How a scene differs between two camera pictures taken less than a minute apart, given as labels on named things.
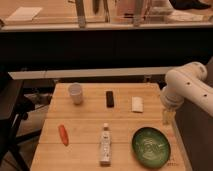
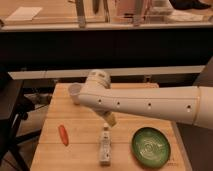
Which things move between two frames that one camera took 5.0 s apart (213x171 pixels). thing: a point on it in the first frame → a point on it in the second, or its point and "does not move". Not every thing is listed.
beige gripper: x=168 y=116 → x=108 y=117
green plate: x=151 y=147 does not move
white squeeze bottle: x=105 y=146 does not move
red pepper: x=63 y=134 does not move
